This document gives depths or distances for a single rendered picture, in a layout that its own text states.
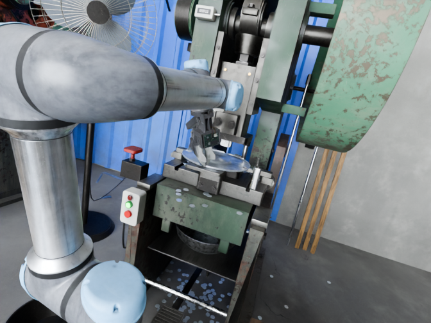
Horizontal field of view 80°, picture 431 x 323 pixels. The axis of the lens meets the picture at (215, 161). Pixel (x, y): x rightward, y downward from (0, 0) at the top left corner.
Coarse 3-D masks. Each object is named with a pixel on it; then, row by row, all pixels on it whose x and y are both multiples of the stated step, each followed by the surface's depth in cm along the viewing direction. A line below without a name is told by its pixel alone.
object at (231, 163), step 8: (184, 152) 108; (192, 152) 110; (216, 152) 119; (192, 160) 98; (216, 160) 103; (224, 160) 106; (232, 160) 110; (240, 160) 113; (216, 168) 93; (224, 168) 97; (232, 168) 99; (240, 168) 101; (248, 168) 102
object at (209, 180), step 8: (192, 168) 92; (200, 168) 92; (208, 168) 94; (200, 176) 105; (208, 176) 104; (216, 176) 103; (224, 176) 108; (200, 184) 105; (208, 184) 105; (216, 184) 104; (216, 192) 105
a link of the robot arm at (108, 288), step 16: (96, 272) 49; (112, 272) 50; (128, 272) 51; (80, 288) 47; (96, 288) 46; (112, 288) 47; (128, 288) 48; (144, 288) 50; (64, 304) 47; (80, 304) 46; (96, 304) 43; (112, 304) 44; (128, 304) 45; (144, 304) 50; (80, 320) 45; (96, 320) 44; (112, 320) 44; (128, 320) 46
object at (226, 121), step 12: (228, 72) 103; (240, 72) 101; (252, 72) 100; (252, 84) 101; (216, 108) 106; (240, 108) 104; (216, 120) 104; (228, 120) 104; (240, 120) 105; (228, 132) 105; (240, 132) 106
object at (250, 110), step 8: (224, 40) 100; (232, 40) 109; (264, 40) 93; (216, 48) 98; (224, 48) 102; (232, 48) 112; (264, 48) 94; (216, 56) 99; (224, 56) 105; (264, 56) 94; (216, 64) 100; (216, 72) 101; (256, 72) 96; (256, 80) 96; (256, 88) 98; (248, 104) 99; (256, 104) 104; (248, 112) 100; (256, 112) 110
